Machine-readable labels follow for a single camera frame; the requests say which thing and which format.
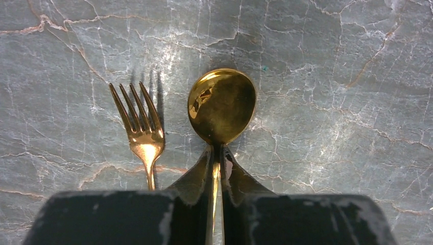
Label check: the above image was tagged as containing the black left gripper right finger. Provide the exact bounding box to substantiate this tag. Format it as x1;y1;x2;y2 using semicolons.
220;146;397;244

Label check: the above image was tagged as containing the gold fork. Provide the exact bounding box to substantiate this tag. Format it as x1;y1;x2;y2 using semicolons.
109;82;165;190

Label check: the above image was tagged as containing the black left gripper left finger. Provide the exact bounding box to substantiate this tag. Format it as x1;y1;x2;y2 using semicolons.
23;146;213;244

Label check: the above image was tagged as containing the gold spoon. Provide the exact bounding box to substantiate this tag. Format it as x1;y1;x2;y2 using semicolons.
187;68;256;244

